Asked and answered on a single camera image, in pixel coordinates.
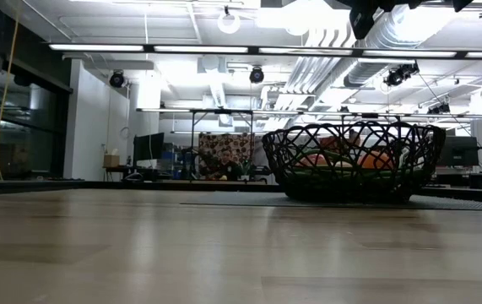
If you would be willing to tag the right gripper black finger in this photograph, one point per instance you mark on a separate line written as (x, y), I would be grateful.
(363, 21)

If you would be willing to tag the large toy orange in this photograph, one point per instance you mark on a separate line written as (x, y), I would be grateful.
(375, 161)

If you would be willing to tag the green onion bunch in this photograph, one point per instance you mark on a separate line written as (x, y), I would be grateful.
(329, 175)

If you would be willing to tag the white ceiling pipes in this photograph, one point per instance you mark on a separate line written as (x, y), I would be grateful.
(321, 63)

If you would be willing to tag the black track light cluster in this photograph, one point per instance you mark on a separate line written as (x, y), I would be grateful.
(396, 77)

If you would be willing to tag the small black track lights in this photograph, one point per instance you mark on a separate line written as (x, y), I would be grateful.
(439, 109)

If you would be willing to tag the black round ceiling lamp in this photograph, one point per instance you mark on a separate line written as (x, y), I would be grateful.
(117, 79)
(256, 75)

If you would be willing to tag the black wide monitor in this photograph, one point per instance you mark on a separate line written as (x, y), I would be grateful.
(460, 152)

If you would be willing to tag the brown floral patterned quilt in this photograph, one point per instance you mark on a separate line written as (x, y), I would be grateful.
(223, 141)

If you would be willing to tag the small green plant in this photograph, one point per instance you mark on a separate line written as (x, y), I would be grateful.
(247, 171)

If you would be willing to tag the person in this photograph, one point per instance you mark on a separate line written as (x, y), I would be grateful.
(228, 166)

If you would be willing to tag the black crossbar with strip lights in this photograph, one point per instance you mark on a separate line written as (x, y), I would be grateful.
(148, 48)

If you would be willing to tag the black dark monitor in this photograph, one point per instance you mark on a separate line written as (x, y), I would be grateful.
(148, 147)

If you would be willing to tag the cardboard box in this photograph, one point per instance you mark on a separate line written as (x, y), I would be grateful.
(111, 161)

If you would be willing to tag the black background rig frame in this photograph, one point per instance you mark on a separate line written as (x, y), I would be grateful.
(207, 111)

